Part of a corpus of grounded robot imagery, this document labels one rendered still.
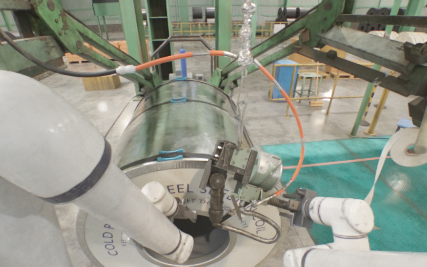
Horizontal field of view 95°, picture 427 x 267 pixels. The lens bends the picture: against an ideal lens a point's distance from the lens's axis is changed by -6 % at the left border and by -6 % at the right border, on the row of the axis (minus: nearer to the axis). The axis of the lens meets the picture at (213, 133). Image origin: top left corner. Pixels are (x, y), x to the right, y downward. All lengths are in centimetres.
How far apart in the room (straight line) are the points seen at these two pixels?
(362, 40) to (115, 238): 158
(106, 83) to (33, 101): 676
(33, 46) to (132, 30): 441
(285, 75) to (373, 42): 410
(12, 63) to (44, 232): 71
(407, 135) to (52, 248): 113
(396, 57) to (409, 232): 222
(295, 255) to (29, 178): 58
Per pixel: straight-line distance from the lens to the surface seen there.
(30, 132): 28
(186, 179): 96
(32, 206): 47
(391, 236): 285
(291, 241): 236
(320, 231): 253
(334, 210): 70
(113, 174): 37
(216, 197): 84
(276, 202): 89
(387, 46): 114
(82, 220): 127
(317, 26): 142
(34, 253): 52
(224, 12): 537
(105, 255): 150
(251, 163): 78
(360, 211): 69
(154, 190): 78
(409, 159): 111
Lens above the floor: 190
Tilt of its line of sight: 30 degrees down
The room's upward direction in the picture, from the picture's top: 1 degrees counter-clockwise
